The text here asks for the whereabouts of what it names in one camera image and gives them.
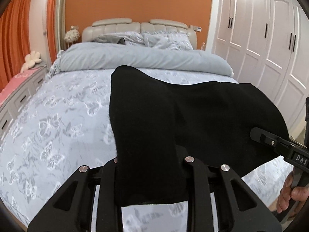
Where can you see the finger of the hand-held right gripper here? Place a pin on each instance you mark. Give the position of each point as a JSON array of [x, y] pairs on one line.
[[268, 140]]

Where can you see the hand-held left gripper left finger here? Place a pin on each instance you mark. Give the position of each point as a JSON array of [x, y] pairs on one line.
[[108, 186]]

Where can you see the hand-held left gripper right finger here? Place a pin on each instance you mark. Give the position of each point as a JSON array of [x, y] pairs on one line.
[[198, 176]]

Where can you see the black pants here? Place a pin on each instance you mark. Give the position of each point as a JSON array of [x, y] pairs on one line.
[[193, 113]]

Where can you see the person's right hand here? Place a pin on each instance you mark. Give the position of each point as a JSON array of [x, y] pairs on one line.
[[284, 198]]

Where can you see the bed with butterfly sheet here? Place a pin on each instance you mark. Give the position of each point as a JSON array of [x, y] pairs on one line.
[[60, 113]]

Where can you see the white wardrobe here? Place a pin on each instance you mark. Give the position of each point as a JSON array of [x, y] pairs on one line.
[[260, 29]]

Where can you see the grey dresser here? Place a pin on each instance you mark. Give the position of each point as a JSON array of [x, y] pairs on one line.
[[21, 96]]

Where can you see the grey duvet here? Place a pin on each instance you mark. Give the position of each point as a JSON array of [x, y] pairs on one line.
[[144, 60]]

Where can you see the grey floral pillow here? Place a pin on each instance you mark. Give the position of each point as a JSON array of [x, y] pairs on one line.
[[166, 41], [134, 38]]

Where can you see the pink cloth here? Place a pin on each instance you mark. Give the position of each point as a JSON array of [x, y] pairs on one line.
[[19, 78]]

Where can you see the dark grey pillow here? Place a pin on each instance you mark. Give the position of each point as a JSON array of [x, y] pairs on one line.
[[108, 40]]

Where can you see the white flower plush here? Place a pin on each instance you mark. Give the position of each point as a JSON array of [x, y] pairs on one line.
[[31, 59]]

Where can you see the beige padded headboard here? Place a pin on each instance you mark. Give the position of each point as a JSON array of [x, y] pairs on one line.
[[115, 26]]

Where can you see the orange curtain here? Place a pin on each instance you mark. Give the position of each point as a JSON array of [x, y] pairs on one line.
[[14, 41]]

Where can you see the white wall switch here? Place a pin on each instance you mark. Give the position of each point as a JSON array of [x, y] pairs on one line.
[[75, 26], [196, 27]]

